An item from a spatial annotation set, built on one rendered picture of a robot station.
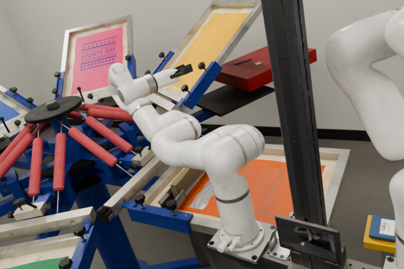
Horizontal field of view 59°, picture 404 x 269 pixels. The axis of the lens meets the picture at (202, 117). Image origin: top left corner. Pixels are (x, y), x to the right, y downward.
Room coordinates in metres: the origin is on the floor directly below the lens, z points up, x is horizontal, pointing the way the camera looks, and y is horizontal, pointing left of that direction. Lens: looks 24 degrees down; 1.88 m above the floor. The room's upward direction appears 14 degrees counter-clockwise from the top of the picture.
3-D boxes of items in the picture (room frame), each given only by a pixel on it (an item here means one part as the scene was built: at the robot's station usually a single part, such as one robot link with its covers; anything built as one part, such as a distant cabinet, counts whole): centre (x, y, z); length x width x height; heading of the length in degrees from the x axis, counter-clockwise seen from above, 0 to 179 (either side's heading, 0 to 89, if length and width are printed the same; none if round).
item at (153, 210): (1.18, 0.26, 0.98); 0.30 x 0.05 x 0.07; 55
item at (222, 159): (0.80, -0.04, 1.37); 0.13 x 0.10 x 0.16; 119
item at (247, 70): (2.47, -0.52, 1.06); 0.61 x 0.46 x 0.12; 115
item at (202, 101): (2.16, 0.16, 0.91); 1.34 x 0.41 x 0.08; 115
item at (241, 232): (0.78, -0.02, 1.21); 0.16 x 0.13 x 0.15; 139
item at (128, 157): (1.59, 0.37, 1.02); 0.17 x 0.06 x 0.05; 55
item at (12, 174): (1.87, 0.77, 0.99); 0.82 x 0.79 x 0.12; 55
